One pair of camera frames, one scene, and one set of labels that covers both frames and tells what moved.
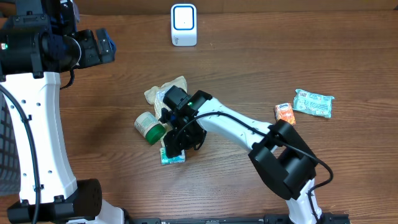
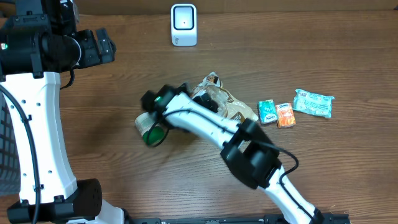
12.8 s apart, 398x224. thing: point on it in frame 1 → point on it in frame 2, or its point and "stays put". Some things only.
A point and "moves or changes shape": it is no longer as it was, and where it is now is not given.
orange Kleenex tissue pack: [284, 111] stays put
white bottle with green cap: [147, 125] stays put
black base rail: [249, 219] stays put
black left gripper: [101, 46] stays put
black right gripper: [183, 144] → [212, 103]
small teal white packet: [165, 160] → [267, 112]
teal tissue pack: [313, 104] stays put
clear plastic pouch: [155, 95] moves or changes shape
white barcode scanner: [183, 19] stays put
